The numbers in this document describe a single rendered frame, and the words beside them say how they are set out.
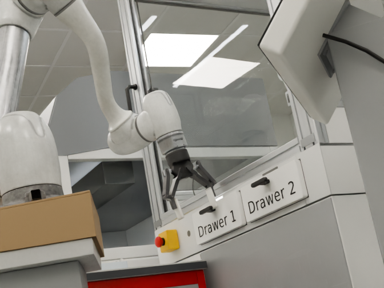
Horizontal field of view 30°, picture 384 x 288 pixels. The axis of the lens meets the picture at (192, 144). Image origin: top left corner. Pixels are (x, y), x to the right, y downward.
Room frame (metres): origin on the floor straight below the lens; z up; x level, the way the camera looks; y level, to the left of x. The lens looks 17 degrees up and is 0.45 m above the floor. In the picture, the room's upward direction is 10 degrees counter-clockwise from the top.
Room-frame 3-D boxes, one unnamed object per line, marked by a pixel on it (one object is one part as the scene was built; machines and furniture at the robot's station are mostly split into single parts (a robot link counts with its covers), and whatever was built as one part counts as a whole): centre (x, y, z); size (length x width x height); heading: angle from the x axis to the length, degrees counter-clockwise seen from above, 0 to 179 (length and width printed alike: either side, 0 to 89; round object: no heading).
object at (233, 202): (2.33, -0.04, 0.87); 0.29 x 0.02 x 0.11; 32
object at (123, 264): (2.38, 0.36, 0.78); 0.12 x 0.08 x 0.04; 120
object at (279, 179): (2.07, -0.21, 0.87); 0.29 x 0.02 x 0.11; 32
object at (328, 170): (2.56, -0.47, 0.87); 1.02 x 0.95 x 0.14; 32
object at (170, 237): (2.61, 0.15, 0.88); 0.07 x 0.05 x 0.07; 32
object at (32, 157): (1.78, 0.44, 1.03); 0.18 x 0.16 x 0.22; 48
